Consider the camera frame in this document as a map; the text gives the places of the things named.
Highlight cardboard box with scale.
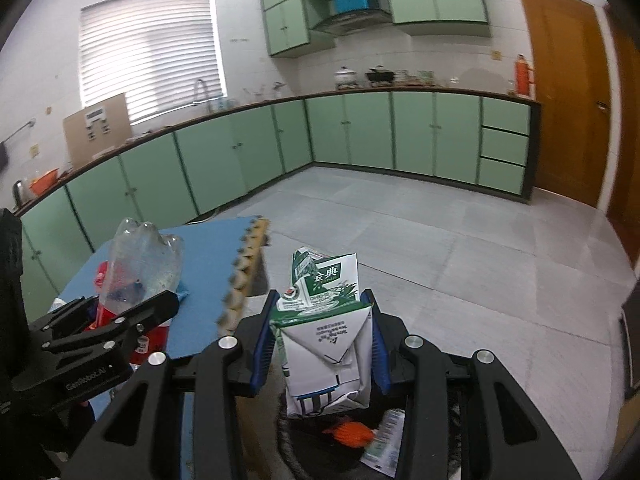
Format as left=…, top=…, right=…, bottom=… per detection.
left=63, top=93, right=132, bottom=169

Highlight white window blinds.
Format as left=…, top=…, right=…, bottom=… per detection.
left=79, top=0, right=228, bottom=125

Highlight steel kettle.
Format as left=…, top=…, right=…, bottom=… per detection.
left=12, top=180, right=32, bottom=209

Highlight orange foam fruit net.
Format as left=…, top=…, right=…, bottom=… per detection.
left=323, top=416, right=375, bottom=448

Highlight range hood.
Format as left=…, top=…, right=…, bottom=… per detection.
left=308, top=0, right=393, bottom=37

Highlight white cooking pot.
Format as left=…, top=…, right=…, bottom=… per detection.
left=333, top=66, right=358, bottom=90

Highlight dark hanging towel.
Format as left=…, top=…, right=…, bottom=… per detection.
left=0, top=141, right=9, bottom=173

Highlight clear plastic bottle red label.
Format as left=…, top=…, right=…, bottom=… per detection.
left=99, top=218, right=184, bottom=320

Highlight silver green snack bag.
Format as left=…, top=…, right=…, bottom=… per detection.
left=360, top=408, right=406, bottom=478

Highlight chrome sink faucet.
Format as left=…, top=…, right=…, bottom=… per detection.
left=192, top=78, right=213, bottom=114

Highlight black trash bin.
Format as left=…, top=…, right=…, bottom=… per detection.
left=276, top=389, right=407, bottom=479

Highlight green base kitchen cabinets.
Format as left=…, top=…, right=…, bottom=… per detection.
left=20, top=89, right=541, bottom=318

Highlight brown wooden door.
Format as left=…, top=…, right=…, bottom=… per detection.
left=521, top=0, right=611, bottom=207

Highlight orange thermos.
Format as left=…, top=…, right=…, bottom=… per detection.
left=514, top=54, right=533, bottom=96

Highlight black wok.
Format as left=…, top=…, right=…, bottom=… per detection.
left=366, top=65, right=395, bottom=87

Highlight orange plastic basket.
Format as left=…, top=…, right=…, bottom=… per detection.
left=29, top=168, right=58, bottom=197

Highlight blue table cloth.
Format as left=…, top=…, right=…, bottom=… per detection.
left=52, top=214, right=274, bottom=480

